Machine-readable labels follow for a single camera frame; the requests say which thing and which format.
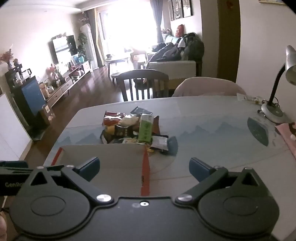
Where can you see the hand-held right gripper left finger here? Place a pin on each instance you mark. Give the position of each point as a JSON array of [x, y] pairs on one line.
[[89, 166]]

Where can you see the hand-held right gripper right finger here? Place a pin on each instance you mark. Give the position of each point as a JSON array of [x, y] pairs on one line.
[[199, 168]]

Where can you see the grey cardboard box red tape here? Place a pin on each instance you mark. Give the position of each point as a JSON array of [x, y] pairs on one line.
[[111, 160]]

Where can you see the pile of mixed snack packets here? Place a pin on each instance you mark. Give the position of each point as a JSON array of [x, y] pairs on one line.
[[129, 129]]

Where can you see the red checkered chip bag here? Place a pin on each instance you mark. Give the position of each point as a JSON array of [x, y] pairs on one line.
[[113, 117]]

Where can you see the white cabinet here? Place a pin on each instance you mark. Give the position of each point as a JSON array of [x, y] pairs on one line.
[[11, 129]]

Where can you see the brown paper bag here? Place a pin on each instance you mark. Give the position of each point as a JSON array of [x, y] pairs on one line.
[[46, 114]]

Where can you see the pink covered chair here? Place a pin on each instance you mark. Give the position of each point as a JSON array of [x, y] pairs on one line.
[[208, 87]]

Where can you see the black cabinet blue panel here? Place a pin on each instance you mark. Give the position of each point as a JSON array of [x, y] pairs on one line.
[[27, 99]]

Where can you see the long wooden tv cabinet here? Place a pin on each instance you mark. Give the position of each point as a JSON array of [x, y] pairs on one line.
[[69, 80]]

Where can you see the pink printed card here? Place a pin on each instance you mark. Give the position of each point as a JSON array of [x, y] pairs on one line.
[[286, 134]]

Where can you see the small round stool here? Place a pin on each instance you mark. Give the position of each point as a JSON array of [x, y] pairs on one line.
[[115, 76]]

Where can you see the wooden dining chair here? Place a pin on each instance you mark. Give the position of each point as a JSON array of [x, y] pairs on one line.
[[141, 84]]

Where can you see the beige sofa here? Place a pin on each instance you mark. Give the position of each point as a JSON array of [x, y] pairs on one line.
[[173, 67]]

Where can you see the silver desk lamp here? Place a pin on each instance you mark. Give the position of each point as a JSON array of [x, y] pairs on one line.
[[275, 92]]

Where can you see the round coffee table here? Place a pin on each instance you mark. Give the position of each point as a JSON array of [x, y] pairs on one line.
[[116, 59]]

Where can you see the white standing air conditioner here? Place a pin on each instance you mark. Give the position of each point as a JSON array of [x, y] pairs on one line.
[[86, 46]]

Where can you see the pile of dark clothes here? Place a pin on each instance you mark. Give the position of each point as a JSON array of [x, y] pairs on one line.
[[175, 49]]

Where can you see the flat screen television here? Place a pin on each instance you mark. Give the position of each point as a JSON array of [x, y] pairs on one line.
[[63, 47]]

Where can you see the potted green plant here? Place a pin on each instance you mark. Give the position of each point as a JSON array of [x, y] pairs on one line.
[[82, 42]]

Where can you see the vase of dried flowers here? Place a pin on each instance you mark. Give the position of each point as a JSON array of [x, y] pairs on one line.
[[7, 58]]

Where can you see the blue grey curtain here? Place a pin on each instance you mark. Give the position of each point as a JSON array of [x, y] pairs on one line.
[[157, 18]]

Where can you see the wooden door frame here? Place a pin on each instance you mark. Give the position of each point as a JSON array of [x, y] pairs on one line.
[[229, 39]]

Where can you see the framed wall pictures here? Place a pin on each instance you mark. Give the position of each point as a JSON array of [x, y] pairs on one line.
[[181, 9]]

